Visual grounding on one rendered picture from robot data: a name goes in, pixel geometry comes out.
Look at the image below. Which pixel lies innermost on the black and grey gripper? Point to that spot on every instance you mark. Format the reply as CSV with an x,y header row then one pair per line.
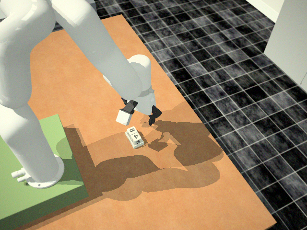
x,y
146,105

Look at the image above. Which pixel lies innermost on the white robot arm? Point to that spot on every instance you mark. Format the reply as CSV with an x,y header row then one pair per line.
x,y
29,22

